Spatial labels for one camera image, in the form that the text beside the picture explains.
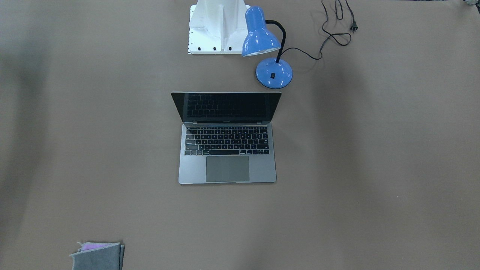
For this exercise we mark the grey laptop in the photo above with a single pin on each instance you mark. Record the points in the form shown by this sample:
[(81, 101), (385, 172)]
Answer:
[(226, 137)]

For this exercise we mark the blue desk lamp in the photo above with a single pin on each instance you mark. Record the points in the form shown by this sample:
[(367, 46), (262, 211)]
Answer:
[(274, 72)]

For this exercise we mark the grey folded cloth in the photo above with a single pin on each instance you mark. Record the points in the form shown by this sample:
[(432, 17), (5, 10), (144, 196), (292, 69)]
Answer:
[(98, 256)]

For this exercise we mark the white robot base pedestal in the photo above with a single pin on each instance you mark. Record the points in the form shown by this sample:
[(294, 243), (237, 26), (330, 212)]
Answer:
[(217, 27)]

